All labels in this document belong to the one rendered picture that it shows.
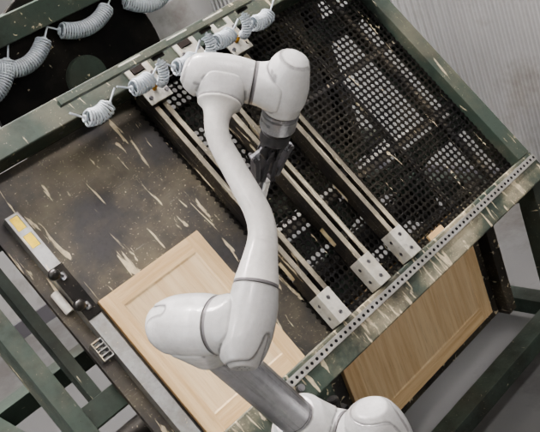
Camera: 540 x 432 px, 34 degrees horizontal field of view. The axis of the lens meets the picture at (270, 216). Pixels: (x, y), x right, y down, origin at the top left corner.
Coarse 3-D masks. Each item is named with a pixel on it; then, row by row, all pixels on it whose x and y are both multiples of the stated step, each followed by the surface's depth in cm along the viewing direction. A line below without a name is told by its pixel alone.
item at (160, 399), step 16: (16, 240) 277; (32, 256) 275; (48, 256) 274; (96, 320) 271; (96, 336) 272; (112, 336) 271; (128, 352) 270; (128, 368) 268; (144, 368) 270; (144, 384) 268; (160, 384) 270; (160, 400) 267; (176, 416) 267
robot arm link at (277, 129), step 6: (264, 114) 205; (264, 120) 206; (270, 120) 204; (276, 120) 203; (294, 120) 205; (264, 126) 207; (270, 126) 205; (276, 126) 205; (282, 126) 204; (288, 126) 205; (294, 126) 207; (270, 132) 206; (276, 132) 206; (282, 132) 206; (288, 132) 207
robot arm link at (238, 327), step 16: (240, 288) 183; (256, 288) 182; (272, 288) 184; (208, 304) 186; (224, 304) 183; (240, 304) 181; (256, 304) 181; (272, 304) 183; (208, 320) 183; (224, 320) 182; (240, 320) 180; (256, 320) 180; (272, 320) 182; (208, 336) 183; (224, 336) 181; (240, 336) 179; (256, 336) 180; (272, 336) 183; (224, 352) 181; (240, 352) 179; (256, 352) 180; (240, 368) 182; (256, 368) 182
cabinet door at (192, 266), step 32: (160, 256) 290; (192, 256) 295; (128, 288) 281; (160, 288) 286; (192, 288) 290; (224, 288) 294; (128, 320) 277; (160, 352) 276; (288, 352) 292; (192, 384) 276; (224, 384) 279; (192, 416) 272; (224, 416) 275
